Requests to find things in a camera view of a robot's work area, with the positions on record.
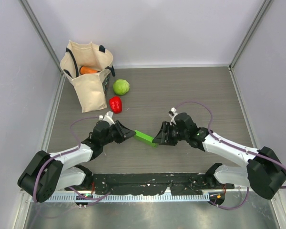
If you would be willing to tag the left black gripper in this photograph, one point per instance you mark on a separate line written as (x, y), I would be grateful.
(126, 132)

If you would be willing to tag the white slotted cable duct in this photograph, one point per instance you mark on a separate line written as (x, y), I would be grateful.
(166, 197)

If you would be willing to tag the beige canvas tote bag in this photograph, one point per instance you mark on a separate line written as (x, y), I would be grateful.
(91, 89)

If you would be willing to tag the green cabbage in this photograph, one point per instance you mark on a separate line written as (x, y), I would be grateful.
(121, 87)

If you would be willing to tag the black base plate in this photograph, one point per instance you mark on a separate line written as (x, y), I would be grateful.
(151, 184)

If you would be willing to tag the green paper box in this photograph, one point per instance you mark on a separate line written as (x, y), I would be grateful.
(142, 137)

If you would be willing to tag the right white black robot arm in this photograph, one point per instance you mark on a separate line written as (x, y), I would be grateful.
(258, 169)

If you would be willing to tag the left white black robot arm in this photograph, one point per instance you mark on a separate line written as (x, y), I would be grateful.
(49, 172)

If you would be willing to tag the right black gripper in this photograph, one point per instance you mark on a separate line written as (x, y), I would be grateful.
(162, 138)

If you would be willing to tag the red bell pepper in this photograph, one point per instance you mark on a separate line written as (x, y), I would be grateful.
(116, 105)

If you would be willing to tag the orange carrot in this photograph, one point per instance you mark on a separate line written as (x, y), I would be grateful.
(88, 70)

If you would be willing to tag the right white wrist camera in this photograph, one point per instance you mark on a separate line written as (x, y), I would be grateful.
(172, 113)

